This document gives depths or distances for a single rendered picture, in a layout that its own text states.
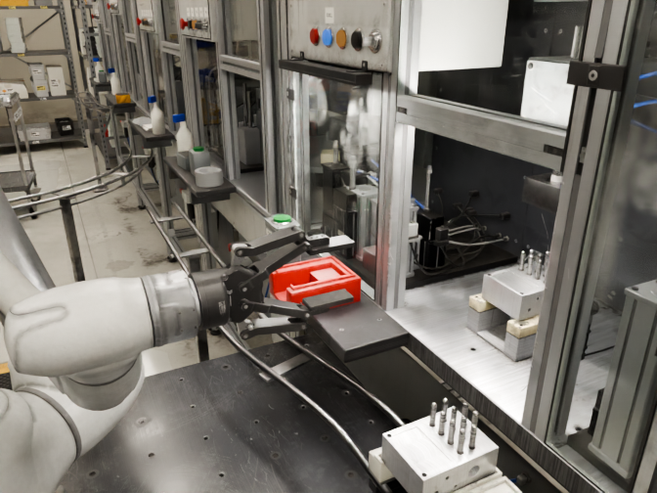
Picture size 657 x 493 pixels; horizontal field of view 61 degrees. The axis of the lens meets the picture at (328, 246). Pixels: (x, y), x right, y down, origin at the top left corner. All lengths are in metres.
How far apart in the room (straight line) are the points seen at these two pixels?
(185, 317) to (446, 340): 0.53
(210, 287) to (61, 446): 0.41
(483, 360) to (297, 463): 0.40
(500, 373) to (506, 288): 0.15
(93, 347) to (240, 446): 0.56
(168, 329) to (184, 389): 0.65
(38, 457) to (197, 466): 0.31
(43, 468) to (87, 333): 0.35
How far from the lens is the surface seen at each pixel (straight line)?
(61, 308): 0.69
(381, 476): 0.86
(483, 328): 1.10
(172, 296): 0.70
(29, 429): 0.96
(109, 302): 0.69
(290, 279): 1.19
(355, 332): 1.07
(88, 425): 1.04
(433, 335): 1.08
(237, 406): 1.27
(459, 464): 0.80
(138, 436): 1.25
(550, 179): 1.03
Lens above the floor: 1.47
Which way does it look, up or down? 23 degrees down
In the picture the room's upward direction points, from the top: straight up
